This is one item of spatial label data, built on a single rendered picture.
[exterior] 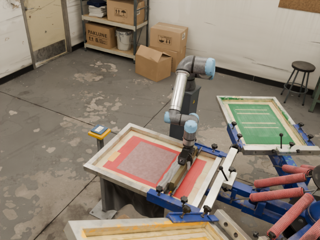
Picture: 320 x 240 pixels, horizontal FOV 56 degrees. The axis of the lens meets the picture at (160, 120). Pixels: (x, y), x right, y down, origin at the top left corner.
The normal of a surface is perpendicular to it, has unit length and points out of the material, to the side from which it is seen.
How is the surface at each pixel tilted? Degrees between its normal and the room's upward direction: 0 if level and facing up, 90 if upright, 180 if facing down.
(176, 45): 90
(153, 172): 0
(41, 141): 0
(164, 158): 0
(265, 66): 90
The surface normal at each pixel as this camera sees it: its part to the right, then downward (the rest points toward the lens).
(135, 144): 0.05, -0.83
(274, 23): -0.45, 0.48
